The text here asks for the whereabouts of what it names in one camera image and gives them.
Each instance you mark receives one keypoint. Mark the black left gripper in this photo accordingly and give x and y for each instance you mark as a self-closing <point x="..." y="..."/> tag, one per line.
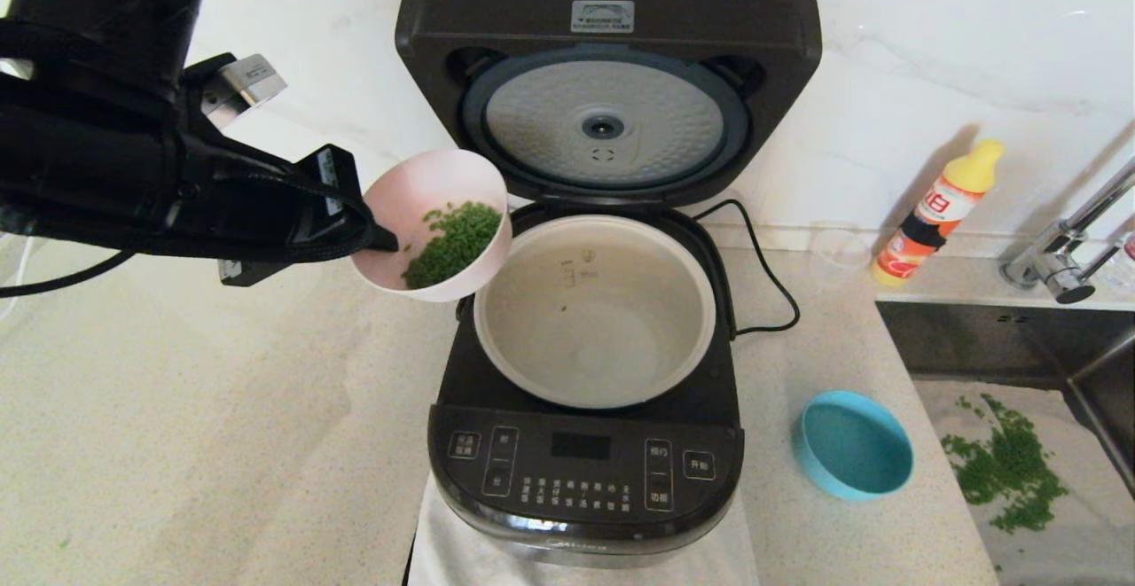
<point x="266" y="222"/>

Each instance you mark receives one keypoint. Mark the pink bowl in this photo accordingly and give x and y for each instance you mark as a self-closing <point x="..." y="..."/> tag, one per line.
<point x="417" y="187"/>

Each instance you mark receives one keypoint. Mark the chopped green vegetables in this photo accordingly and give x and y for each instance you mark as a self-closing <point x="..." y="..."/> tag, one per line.
<point x="452" y="240"/>

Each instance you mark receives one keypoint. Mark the black rice cooker lid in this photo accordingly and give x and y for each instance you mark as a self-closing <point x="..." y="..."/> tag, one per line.
<point x="497" y="19"/>

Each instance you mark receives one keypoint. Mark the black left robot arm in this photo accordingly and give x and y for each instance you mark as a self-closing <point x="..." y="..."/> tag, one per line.
<point x="80" y="152"/>

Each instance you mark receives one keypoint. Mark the white inner pot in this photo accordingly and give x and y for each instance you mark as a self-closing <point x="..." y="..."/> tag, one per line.
<point x="594" y="338"/>

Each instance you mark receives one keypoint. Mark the black rice cooker base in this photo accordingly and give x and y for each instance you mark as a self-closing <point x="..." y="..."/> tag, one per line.
<point x="576" y="471"/>

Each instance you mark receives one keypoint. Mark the white towel under cooker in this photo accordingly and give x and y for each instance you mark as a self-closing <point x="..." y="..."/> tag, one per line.
<point x="461" y="559"/>

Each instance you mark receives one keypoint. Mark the blue bowl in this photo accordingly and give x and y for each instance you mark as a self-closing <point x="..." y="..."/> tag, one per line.
<point x="851" y="449"/>

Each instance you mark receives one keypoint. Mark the clear plastic cup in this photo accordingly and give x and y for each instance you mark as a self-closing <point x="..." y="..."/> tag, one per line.
<point x="838" y="253"/>

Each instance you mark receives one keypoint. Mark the yellow orange squeeze bottle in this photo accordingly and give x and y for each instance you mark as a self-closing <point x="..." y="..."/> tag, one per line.
<point x="931" y="214"/>

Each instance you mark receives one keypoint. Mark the stainless steel sink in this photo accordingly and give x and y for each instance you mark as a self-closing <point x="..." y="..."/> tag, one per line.
<point x="975" y="338"/>

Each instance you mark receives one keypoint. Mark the chrome faucet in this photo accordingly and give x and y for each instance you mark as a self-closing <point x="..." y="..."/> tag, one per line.
<point x="1051" y="267"/>

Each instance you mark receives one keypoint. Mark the green grains on sink towel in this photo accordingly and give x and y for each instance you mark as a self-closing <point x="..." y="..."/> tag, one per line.
<point x="1011" y="471"/>

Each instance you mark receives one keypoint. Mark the clear plastic water bottle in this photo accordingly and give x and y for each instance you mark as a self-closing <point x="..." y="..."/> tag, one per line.
<point x="1124" y="267"/>

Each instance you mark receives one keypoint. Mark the white towel in sink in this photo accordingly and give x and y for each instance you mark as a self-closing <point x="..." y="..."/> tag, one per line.
<point x="1064" y="550"/>

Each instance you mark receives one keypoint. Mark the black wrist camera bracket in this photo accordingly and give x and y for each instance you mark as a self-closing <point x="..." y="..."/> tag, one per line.
<point x="213" y="147"/>

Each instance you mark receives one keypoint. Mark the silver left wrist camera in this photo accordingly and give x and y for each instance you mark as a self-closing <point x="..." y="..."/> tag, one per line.
<point x="253" y="81"/>

